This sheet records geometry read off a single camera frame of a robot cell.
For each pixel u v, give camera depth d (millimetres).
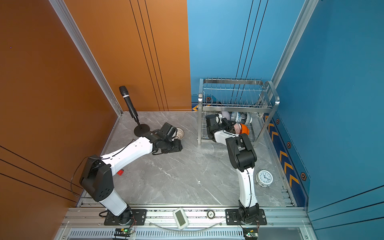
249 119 1027
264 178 828
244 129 948
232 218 725
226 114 1027
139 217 741
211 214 695
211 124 827
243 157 563
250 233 706
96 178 446
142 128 1079
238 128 940
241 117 1054
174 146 758
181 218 713
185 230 707
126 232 705
